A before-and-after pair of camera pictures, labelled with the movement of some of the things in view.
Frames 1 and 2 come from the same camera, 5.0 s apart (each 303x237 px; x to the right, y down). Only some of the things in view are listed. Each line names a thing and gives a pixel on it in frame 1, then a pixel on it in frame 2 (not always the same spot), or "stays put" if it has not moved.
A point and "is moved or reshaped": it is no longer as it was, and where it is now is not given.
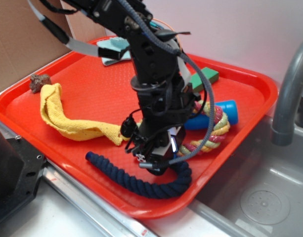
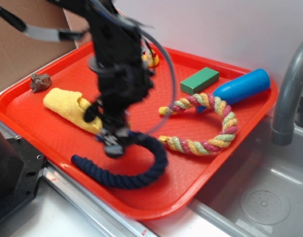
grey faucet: (283, 130) stays put
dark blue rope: (129, 184) is moved or reshaped
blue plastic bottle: (201, 122) -> (249, 84)
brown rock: (37, 81) stays put
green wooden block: (196, 82) stays put
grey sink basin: (263, 191) stays put
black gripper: (153, 141) -> (112, 107)
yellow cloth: (53, 112) -> (72, 104)
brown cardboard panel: (22, 43) stays put
